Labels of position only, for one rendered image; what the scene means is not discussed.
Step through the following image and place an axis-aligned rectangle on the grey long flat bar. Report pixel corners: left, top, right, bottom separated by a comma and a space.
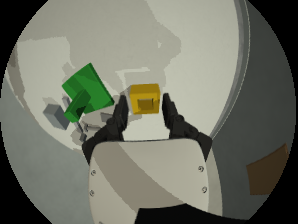
62, 96, 83, 133

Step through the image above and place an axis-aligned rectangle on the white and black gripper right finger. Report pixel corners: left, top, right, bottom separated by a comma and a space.
162, 93, 213, 163

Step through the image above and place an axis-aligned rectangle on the grey bolt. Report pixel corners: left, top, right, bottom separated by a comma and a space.
84, 124, 101, 132

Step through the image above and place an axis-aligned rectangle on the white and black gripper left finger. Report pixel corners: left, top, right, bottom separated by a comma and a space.
81, 95, 129, 165

